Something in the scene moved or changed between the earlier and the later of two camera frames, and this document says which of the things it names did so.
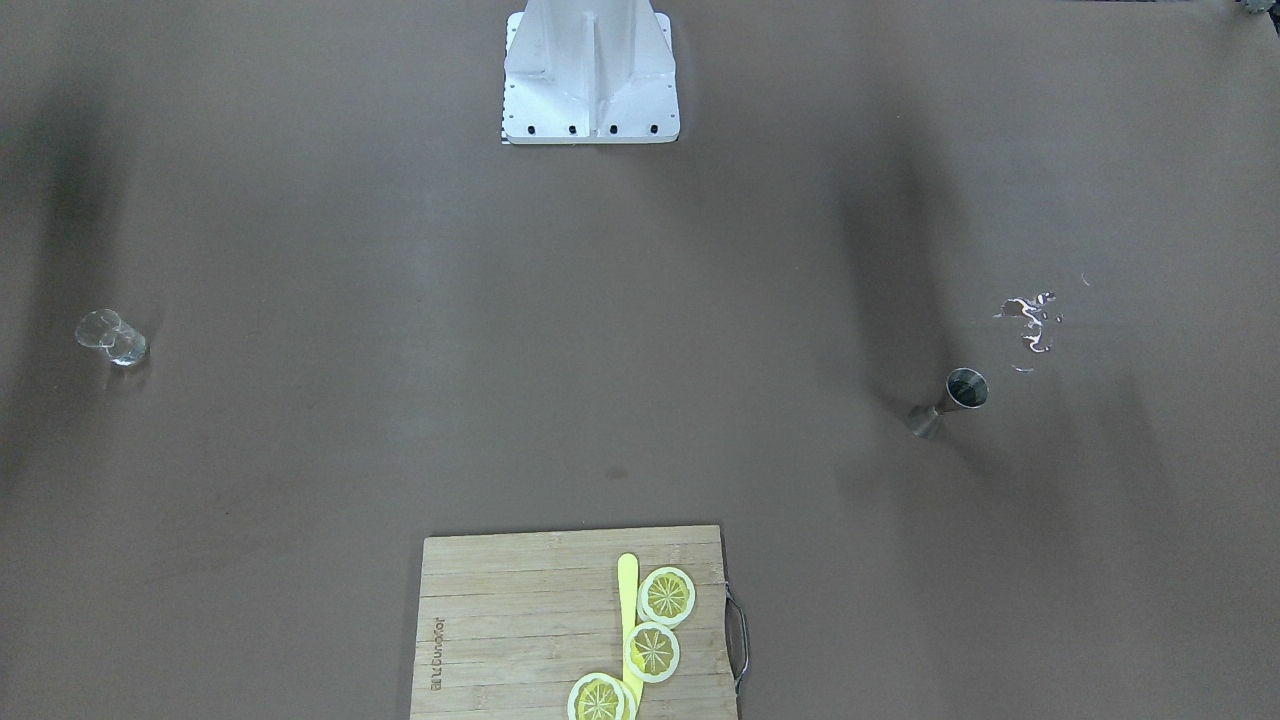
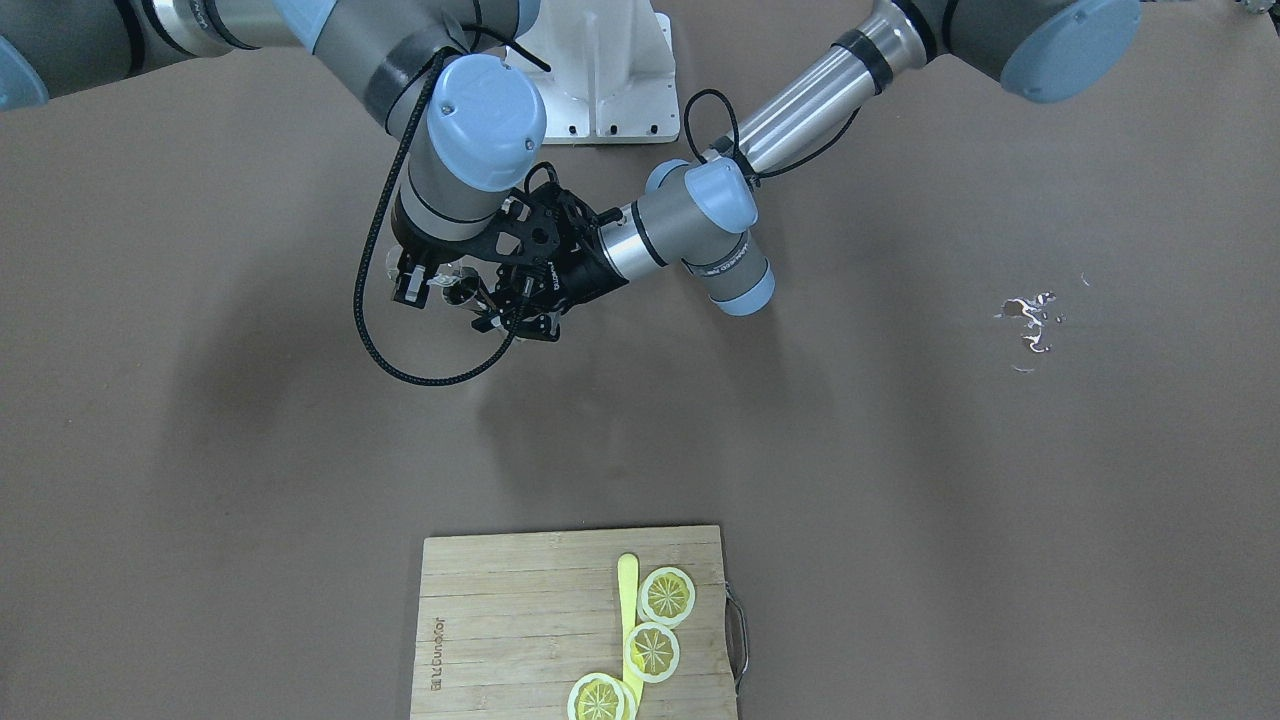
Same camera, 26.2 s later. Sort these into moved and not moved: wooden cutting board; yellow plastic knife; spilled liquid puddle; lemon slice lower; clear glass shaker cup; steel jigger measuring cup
Moved: steel jigger measuring cup; clear glass shaker cup
Not moved: spilled liquid puddle; yellow plastic knife; lemon slice lower; wooden cutting board
